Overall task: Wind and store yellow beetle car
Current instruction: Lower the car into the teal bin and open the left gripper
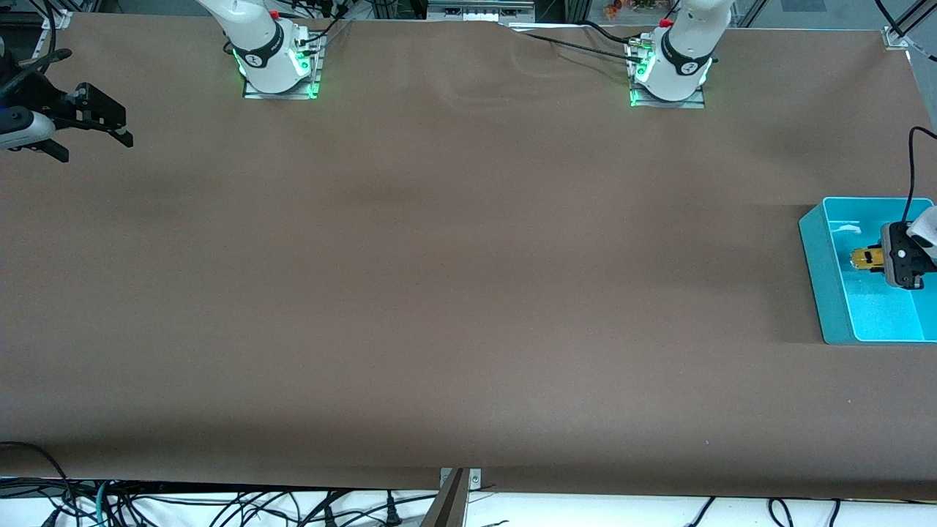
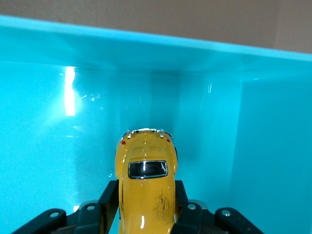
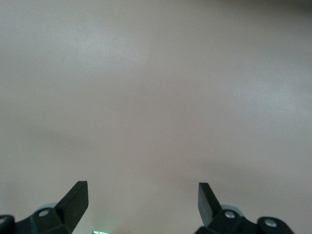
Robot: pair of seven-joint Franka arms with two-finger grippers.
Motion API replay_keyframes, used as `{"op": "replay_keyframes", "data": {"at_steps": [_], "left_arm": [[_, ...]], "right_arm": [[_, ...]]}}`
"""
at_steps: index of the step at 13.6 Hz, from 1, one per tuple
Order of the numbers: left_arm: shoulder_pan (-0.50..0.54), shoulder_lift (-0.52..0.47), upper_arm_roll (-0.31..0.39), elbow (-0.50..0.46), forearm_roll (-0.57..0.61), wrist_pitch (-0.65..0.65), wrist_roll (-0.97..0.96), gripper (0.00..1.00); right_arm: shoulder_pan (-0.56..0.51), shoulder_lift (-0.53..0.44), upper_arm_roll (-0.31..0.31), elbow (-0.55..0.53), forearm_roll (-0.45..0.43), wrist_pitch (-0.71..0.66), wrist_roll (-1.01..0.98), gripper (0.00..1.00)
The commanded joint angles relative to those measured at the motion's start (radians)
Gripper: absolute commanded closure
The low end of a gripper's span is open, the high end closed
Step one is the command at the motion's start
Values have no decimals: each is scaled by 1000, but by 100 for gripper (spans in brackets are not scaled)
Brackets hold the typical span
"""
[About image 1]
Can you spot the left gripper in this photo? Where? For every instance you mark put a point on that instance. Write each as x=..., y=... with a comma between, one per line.
x=880, y=258

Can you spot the yellow beetle toy car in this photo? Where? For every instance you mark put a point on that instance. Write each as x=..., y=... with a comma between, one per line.
x=856, y=260

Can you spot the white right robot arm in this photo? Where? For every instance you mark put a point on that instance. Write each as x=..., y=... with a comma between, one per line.
x=260, y=51

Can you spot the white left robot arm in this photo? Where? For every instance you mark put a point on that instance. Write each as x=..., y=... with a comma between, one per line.
x=684, y=58

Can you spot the teal plastic bin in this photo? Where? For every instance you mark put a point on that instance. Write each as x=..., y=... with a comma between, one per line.
x=871, y=315

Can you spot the orange background object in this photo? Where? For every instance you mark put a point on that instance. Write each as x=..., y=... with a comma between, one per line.
x=613, y=9

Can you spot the grey power strip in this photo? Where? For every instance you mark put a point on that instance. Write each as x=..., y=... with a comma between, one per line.
x=476, y=11

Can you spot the brown table cover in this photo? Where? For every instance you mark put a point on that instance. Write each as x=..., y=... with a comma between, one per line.
x=468, y=329

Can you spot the dark table support beam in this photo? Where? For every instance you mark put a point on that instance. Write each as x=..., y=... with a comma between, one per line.
x=448, y=509

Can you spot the metal table corner bracket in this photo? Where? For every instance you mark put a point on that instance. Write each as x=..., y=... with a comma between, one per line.
x=896, y=39
x=58, y=19

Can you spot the aluminium frame post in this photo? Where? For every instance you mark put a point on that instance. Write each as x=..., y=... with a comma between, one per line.
x=577, y=9

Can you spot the small metal edge bracket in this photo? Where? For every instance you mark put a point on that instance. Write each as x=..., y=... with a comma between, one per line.
x=476, y=479

